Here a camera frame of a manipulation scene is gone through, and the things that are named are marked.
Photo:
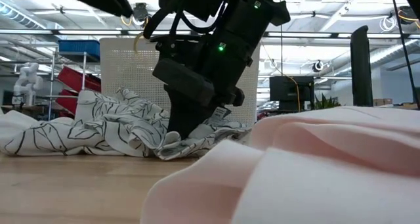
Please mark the cardboard box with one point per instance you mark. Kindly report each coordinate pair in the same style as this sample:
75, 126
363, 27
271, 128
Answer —
382, 102

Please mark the pale pink cloth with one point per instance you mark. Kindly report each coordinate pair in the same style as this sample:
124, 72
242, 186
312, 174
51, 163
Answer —
311, 171

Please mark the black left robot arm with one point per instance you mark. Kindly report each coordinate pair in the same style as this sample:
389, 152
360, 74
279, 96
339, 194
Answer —
249, 20

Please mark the black computer monitor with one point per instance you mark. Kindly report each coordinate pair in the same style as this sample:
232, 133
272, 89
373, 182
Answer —
283, 87

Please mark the red storage bin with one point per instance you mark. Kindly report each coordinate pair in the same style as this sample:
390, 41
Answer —
77, 79
67, 100

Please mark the metal shelf rack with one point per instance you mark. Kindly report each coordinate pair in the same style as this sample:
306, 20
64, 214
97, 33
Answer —
52, 82

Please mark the white paper tag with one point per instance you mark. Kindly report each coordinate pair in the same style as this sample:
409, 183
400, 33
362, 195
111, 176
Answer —
221, 114

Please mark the thin black slanted pole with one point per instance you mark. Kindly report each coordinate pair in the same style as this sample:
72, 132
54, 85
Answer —
406, 53

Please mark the white perforated laundry basket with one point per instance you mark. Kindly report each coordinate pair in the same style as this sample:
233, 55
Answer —
131, 69

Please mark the white black leaf-print cloth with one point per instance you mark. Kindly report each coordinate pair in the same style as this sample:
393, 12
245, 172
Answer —
115, 128

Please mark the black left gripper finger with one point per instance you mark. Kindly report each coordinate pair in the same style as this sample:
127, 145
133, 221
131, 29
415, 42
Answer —
187, 119

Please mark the wooden desk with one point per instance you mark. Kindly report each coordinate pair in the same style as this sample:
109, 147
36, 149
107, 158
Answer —
408, 105

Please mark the blue storage bin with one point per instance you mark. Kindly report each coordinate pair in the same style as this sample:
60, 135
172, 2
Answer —
78, 47

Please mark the green potted plant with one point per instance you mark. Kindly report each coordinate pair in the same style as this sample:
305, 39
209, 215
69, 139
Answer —
326, 102

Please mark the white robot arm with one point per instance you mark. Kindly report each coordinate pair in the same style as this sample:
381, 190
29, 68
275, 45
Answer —
28, 79

